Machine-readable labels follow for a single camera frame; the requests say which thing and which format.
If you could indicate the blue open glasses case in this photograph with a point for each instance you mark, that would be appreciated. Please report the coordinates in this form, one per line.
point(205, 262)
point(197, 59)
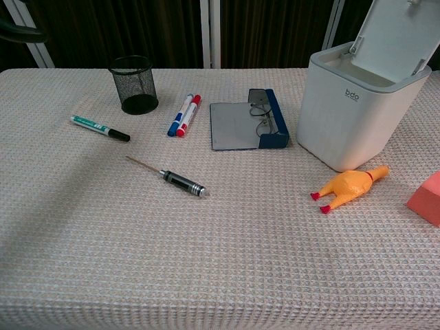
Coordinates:
point(237, 125)

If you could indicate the white trash bin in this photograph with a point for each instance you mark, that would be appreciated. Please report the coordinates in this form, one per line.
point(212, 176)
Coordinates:
point(357, 113)

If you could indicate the red white marker pen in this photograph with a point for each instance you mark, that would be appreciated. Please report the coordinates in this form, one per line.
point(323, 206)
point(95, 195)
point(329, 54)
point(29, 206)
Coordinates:
point(188, 115)

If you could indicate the blue white marker pen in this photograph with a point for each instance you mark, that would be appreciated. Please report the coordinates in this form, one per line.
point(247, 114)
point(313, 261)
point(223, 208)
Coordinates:
point(179, 115)

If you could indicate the white waffle tablecloth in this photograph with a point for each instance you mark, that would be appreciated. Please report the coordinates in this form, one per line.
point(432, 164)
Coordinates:
point(206, 258)

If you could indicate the black mesh pen holder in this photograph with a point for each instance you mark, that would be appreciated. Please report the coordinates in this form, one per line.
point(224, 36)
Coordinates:
point(134, 86)

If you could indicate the green white marker pen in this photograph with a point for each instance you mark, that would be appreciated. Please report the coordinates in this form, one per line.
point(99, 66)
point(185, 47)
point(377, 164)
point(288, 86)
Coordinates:
point(96, 127)

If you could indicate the yellow rubber chicken toy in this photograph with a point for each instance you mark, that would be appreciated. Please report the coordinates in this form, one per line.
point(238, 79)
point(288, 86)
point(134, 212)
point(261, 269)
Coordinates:
point(350, 187)

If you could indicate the dark curtain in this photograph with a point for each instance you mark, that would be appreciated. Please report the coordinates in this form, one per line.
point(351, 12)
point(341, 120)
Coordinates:
point(113, 31)

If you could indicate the orange foam block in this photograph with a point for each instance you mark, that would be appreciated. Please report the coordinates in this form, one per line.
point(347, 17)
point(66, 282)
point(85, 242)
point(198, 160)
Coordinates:
point(426, 201)

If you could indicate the dark green chair backrest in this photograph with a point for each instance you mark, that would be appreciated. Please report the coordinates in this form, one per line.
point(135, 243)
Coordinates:
point(20, 32)

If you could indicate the thin metal frame eyeglasses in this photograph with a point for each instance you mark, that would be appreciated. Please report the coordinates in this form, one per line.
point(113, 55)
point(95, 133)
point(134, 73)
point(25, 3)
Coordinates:
point(262, 118)

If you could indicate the white metal frame post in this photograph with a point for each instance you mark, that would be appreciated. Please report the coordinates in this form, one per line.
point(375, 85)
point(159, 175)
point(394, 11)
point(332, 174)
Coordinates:
point(31, 32)
point(209, 33)
point(333, 24)

